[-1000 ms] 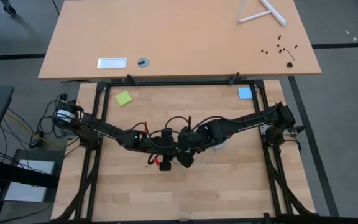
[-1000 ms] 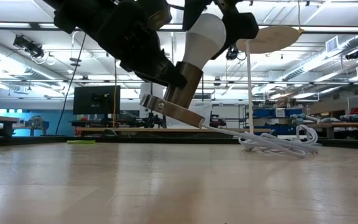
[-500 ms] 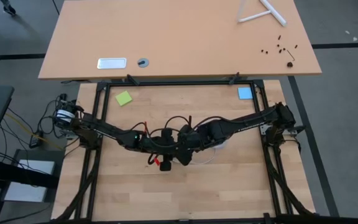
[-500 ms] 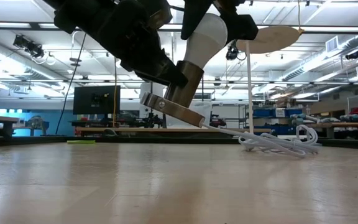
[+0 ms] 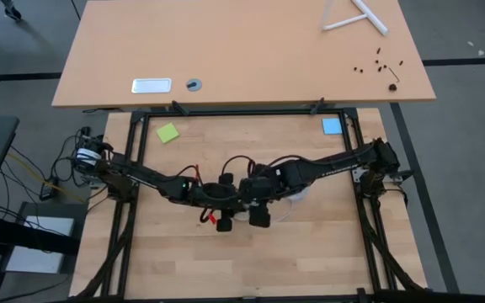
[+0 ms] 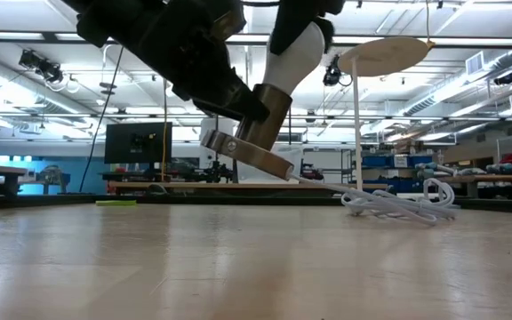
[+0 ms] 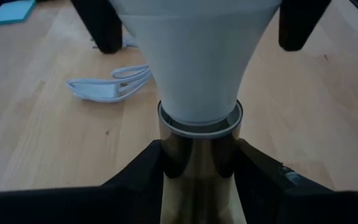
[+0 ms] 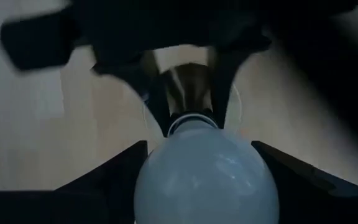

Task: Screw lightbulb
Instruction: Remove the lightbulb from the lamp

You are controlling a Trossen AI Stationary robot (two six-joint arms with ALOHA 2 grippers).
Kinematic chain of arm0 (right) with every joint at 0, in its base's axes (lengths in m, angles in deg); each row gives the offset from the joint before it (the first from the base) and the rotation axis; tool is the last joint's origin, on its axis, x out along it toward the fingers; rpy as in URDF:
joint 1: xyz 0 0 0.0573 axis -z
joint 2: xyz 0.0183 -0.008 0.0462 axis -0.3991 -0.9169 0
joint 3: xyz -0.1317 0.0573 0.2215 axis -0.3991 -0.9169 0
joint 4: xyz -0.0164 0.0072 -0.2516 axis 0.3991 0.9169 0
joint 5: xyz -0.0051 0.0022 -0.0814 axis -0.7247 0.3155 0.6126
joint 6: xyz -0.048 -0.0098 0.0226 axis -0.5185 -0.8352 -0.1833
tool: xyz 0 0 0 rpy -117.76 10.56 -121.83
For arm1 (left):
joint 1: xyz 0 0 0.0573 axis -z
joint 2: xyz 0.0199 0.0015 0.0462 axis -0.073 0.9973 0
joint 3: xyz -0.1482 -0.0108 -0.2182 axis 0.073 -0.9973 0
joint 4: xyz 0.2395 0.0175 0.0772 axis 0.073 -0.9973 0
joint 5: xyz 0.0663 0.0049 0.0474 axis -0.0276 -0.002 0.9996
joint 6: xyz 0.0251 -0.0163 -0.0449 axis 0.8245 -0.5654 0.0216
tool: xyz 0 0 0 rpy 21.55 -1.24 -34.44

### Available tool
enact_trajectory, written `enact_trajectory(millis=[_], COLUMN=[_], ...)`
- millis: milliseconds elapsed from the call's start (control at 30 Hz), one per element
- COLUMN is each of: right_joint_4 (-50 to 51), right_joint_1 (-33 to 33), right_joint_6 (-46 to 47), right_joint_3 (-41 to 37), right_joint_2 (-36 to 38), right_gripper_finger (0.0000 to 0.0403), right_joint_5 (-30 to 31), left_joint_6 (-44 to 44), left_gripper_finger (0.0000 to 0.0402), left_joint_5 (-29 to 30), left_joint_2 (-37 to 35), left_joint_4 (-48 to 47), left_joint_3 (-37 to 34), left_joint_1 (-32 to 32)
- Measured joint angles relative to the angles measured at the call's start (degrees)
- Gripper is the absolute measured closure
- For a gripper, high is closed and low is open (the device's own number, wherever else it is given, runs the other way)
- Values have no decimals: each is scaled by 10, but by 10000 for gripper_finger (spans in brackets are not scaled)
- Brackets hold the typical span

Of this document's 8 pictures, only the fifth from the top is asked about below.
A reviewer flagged green sticky note pad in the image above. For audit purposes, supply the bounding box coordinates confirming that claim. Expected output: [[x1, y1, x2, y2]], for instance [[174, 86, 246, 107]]
[[155, 122, 180, 145]]

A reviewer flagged orange-brown desk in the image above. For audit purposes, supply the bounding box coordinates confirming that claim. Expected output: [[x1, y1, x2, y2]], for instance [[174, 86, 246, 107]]
[[51, 0, 437, 109]]

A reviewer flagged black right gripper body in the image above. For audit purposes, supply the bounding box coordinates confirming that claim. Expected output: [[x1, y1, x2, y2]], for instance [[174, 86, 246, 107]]
[[237, 163, 297, 230]]

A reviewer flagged white box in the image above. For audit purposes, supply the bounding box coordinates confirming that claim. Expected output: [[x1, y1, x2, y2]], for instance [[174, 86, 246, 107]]
[[5, 215, 76, 274]]

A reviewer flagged black aluminium frame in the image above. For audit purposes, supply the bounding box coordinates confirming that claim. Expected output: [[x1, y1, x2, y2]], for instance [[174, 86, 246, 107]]
[[68, 107, 435, 303]]

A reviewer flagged black metal beam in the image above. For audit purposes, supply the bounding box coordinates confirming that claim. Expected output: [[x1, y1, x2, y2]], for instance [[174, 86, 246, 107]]
[[0, 213, 82, 256]]

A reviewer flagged black chair caster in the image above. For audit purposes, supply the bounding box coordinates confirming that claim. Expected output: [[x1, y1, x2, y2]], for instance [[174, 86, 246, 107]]
[[0, 0, 24, 22]]

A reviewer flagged black power brick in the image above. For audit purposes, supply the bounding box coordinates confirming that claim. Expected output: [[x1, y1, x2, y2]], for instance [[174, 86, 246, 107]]
[[39, 178, 60, 202]]

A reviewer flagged black frame clamp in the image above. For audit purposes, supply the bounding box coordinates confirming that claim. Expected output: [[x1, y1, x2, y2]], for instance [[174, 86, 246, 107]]
[[309, 97, 327, 116], [169, 99, 190, 116]]

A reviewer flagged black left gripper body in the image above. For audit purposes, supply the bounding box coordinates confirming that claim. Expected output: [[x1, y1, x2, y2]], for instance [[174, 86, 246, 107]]
[[201, 172, 248, 234]]

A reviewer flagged long white bar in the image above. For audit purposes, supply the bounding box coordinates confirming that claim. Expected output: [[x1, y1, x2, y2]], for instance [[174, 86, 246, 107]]
[[350, 0, 390, 36]]

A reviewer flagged grey arm base bracket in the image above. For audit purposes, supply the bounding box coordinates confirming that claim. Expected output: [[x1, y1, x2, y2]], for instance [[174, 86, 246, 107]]
[[351, 167, 414, 184], [81, 174, 109, 189]]

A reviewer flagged short white bar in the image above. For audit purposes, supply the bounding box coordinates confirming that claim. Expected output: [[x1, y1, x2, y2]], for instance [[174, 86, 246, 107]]
[[322, 13, 369, 32]]

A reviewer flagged blue sticky note pad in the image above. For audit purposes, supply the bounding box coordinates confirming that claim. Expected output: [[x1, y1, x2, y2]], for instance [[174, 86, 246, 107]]
[[321, 117, 344, 136]]

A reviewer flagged grey round desk grommet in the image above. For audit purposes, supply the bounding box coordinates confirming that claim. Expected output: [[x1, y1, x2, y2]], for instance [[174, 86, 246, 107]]
[[185, 77, 204, 93]]

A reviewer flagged silver rectangular desk plate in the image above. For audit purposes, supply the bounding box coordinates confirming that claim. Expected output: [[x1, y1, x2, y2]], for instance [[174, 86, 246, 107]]
[[131, 77, 173, 94]]

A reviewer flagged thin white strip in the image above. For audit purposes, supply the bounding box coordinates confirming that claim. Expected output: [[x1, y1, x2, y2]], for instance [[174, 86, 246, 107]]
[[320, 0, 334, 31]]

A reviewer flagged black looped camera cable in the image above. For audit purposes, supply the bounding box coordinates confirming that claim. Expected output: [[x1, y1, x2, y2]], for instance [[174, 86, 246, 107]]
[[265, 153, 313, 169], [221, 154, 257, 178]]

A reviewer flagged black sleeved cable bundle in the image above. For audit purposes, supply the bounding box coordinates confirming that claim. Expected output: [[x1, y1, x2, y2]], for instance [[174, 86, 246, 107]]
[[73, 201, 136, 300], [358, 201, 431, 294]]

